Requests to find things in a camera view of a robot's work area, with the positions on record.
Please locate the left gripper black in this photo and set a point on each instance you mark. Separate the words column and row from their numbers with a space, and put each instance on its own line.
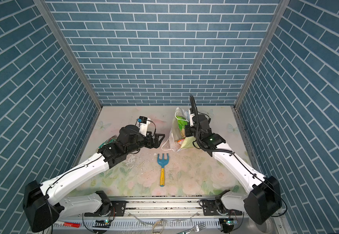
column 156, row 144

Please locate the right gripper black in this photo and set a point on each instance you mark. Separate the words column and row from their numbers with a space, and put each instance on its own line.
column 188, row 131

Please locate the illustrated paper gift bag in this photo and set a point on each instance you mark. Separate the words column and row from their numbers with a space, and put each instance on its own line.
column 175, row 134

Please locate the orange snack packet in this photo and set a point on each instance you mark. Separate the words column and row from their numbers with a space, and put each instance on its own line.
column 182, row 141

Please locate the teal red snack packet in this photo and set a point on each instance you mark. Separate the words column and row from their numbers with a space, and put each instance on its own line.
column 111, row 139

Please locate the green chips bag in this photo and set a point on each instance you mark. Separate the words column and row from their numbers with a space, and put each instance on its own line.
column 182, row 123

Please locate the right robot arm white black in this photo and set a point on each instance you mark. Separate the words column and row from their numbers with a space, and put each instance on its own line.
column 263, row 193

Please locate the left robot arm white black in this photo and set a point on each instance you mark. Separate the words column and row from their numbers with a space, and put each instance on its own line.
column 55, row 189

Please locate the blue yellow toy rake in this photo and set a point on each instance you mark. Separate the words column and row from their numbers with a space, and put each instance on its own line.
column 162, row 161

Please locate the metal fork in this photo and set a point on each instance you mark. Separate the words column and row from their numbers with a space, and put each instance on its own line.
column 196, row 228

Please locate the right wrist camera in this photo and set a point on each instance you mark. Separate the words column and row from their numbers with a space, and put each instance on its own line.
column 191, row 116

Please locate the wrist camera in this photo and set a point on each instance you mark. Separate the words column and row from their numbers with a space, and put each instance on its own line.
column 191, row 116
column 143, row 123

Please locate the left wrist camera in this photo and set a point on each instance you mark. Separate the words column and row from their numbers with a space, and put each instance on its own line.
column 143, row 123

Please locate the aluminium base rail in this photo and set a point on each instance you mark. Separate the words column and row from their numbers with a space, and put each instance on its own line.
column 163, row 206

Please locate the white slotted cable duct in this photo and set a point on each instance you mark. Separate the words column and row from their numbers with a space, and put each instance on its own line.
column 132, row 223

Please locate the red handled tool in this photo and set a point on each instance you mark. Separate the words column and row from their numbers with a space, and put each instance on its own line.
column 68, row 224

